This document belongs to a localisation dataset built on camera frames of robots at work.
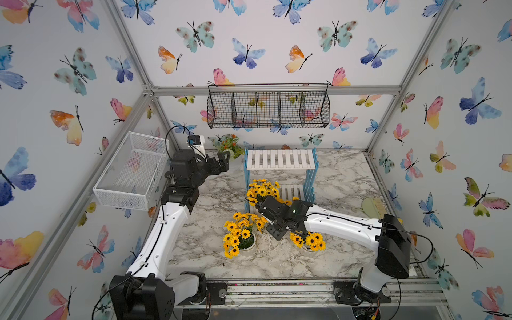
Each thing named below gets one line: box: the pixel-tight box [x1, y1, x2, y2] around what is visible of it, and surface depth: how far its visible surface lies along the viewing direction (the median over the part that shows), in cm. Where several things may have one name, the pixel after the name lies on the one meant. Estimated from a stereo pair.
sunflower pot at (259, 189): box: [245, 179, 280, 207], surface depth 85 cm
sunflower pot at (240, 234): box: [222, 212, 268, 259], surface depth 77 cm
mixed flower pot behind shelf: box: [218, 134, 245, 160], surface depth 103 cm
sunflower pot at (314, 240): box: [289, 231, 327, 252], surface depth 73 cm
